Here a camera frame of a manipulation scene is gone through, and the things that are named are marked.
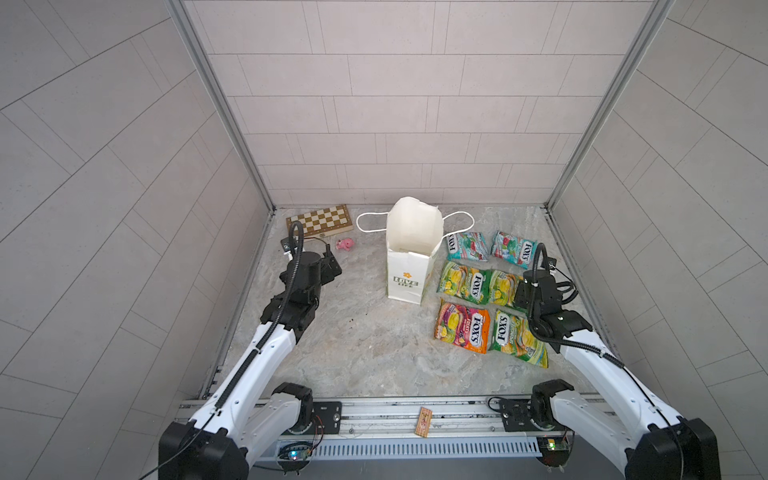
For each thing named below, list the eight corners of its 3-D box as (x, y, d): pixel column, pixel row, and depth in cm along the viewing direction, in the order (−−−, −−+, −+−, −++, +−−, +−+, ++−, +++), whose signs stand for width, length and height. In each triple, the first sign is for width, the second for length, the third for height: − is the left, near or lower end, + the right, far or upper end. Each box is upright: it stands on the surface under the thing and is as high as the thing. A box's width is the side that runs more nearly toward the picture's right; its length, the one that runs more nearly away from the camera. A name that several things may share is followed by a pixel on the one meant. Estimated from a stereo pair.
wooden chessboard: (289, 244, 106) (287, 240, 104) (287, 221, 113) (285, 216, 111) (354, 229, 110) (353, 225, 108) (348, 208, 117) (347, 203, 115)
